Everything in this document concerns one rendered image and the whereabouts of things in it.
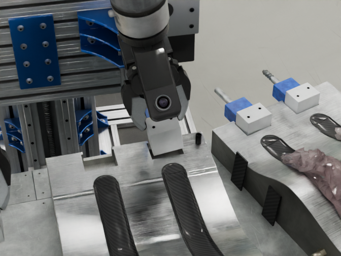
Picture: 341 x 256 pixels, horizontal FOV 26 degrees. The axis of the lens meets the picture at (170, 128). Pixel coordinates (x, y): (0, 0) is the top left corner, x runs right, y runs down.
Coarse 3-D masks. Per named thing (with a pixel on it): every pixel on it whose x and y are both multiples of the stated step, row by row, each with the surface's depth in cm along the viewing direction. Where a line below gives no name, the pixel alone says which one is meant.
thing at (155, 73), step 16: (144, 48) 102; (160, 48) 102; (144, 64) 102; (160, 64) 102; (144, 80) 101; (160, 80) 101; (144, 96) 102; (160, 96) 101; (176, 96) 101; (160, 112) 101; (176, 112) 101
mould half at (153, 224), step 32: (64, 160) 118; (128, 160) 118; (160, 160) 118; (192, 160) 118; (64, 192) 113; (128, 192) 113; (160, 192) 113; (224, 192) 113; (64, 224) 108; (96, 224) 109; (160, 224) 109; (224, 224) 109
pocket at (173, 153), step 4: (148, 148) 122; (152, 152) 122; (168, 152) 123; (172, 152) 123; (176, 152) 123; (180, 152) 122; (152, 156) 122; (156, 156) 122; (160, 156) 122; (164, 156) 122
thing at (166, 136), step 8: (152, 120) 116; (168, 120) 115; (176, 120) 115; (152, 128) 115; (160, 128) 114; (168, 128) 114; (176, 128) 114; (152, 136) 114; (160, 136) 115; (168, 136) 115; (176, 136) 116; (152, 144) 116; (160, 144) 116; (168, 144) 117; (176, 144) 117; (160, 152) 118
